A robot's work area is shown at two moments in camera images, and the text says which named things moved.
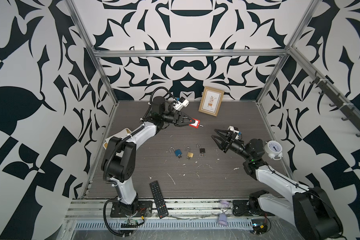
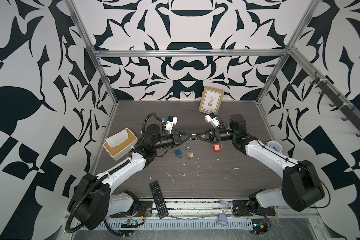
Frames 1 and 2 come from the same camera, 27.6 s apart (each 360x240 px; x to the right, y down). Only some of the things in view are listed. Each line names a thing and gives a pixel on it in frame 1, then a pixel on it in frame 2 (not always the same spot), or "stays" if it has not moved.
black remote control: (159, 203) stays
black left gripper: (178, 119) -> (177, 141)
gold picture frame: (210, 100) stays
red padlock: (196, 124) -> (217, 148)
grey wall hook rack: (344, 106) stays
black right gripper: (229, 140) -> (216, 136)
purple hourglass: (222, 219) stays
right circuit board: (259, 226) stays
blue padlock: (177, 151) stays
